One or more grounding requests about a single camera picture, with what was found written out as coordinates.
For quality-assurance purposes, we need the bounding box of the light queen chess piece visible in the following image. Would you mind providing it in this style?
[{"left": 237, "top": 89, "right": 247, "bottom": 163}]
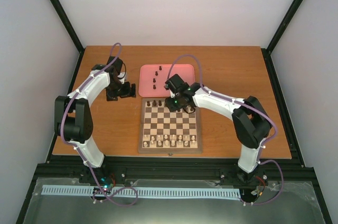
[{"left": 164, "top": 140, "right": 170, "bottom": 147}]

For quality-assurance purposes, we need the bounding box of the wooden chessboard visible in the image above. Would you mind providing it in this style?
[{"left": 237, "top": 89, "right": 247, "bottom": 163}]
[{"left": 138, "top": 98, "right": 202, "bottom": 155}]

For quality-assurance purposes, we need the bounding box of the light king chess piece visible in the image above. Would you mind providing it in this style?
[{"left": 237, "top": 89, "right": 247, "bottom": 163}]
[{"left": 170, "top": 135, "right": 176, "bottom": 147}]

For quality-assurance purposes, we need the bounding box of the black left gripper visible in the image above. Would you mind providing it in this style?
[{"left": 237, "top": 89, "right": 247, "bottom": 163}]
[{"left": 106, "top": 80, "right": 136, "bottom": 101}]

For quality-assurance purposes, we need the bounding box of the black aluminium frame rail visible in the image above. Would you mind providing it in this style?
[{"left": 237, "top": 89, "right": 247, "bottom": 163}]
[{"left": 31, "top": 155, "right": 316, "bottom": 190}]

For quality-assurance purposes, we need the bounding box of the pink plastic tray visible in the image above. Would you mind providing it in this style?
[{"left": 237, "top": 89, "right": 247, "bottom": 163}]
[{"left": 138, "top": 64, "right": 195, "bottom": 98}]

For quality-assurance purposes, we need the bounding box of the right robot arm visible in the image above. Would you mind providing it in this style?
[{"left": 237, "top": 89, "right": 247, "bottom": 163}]
[{"left": 164, "top": 74, "right": 275, "bottom": 175}]

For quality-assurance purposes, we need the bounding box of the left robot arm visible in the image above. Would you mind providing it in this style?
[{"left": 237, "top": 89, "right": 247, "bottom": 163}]
[{"left": 54, "top": 56, "right": 136, "bottom": 183}]

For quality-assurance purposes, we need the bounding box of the light blue cable duct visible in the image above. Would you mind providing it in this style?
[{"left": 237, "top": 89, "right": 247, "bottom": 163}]
[{"left": 41, "top": 185, "right": 240, "bottom": 200}]

